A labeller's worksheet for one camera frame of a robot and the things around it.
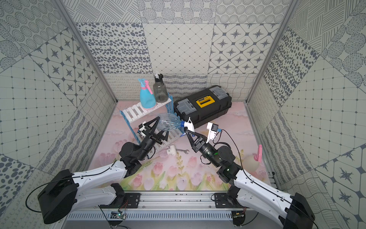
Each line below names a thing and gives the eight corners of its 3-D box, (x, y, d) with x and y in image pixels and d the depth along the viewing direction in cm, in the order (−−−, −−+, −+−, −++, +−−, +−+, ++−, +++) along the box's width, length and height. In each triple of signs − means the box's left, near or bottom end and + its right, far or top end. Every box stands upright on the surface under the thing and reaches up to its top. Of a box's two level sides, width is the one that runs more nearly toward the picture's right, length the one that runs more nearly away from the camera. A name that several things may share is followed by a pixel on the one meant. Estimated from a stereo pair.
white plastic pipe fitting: (167, 155, 92) (166, 153, 89) (168, 147, 95) (167, 145, 93) (175, 155, 92) (175, 153, 89) (176, 147, 95) (176, 145, 93)
